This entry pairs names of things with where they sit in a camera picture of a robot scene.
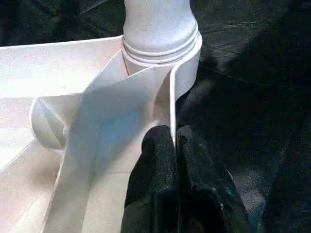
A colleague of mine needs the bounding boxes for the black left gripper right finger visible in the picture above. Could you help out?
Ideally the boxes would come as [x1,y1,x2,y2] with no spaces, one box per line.
[176,125,251,233]

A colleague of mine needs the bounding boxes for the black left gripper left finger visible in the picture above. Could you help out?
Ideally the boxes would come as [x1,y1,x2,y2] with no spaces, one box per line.
[123,125,181,233]

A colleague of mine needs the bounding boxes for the white plastic table leg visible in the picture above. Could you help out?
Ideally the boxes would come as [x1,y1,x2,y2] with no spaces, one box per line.
[122,0,199,66]

